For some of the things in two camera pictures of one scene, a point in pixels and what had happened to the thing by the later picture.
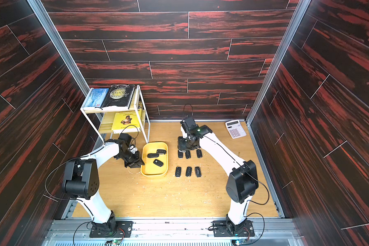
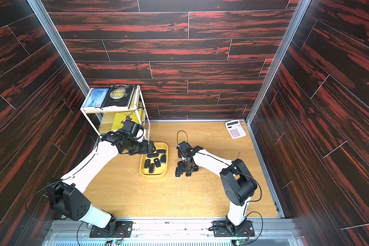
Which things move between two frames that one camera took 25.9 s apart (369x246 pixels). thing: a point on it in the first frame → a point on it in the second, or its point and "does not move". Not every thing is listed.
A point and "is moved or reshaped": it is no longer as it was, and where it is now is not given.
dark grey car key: (199, 154) is moved or reshaped
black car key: (180, 155) is moved or reshaped
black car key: (178, 171) does not move
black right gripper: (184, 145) → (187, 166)
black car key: (152, 155) does not move
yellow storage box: (155, 157) does not move
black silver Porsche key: (163, 151) does not move
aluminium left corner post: (85, 86) does not move
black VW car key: (158, 162) does not move
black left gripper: (138, 160) → (145, 149)
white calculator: (236, 129) does not move
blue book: (97, 97) does not move
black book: (119, 95) does not move
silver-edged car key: (198, 171) → (151, 167)
